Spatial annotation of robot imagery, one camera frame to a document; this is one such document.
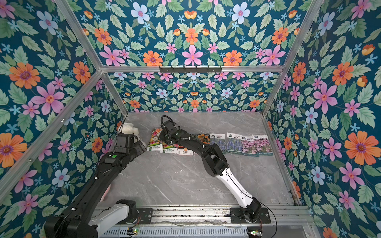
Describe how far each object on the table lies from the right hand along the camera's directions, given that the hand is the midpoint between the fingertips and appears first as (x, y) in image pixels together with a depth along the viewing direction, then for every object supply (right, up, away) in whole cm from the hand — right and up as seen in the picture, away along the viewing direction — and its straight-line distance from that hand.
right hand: (163, 133), depth 98 cm
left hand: (-8, -7, -17) cm, 20 cm away
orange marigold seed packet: (+15, -12, 0) cm, 19 cm away
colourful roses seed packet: (-5, -7, -2) cm, 9 cm away
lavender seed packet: (+38, -4, +6) cm, 39 cm away
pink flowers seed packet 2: (+68, -8, +3) cm, 68 cm away
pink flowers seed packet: (+57, -9, +1) cm, 58 cm away
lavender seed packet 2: (+48, -7, +4) cm, 49 cm away
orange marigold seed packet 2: (+28, -4, +6) cm, 28 cm away
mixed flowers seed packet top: (+5, -10, +1) cm, 12 cm away
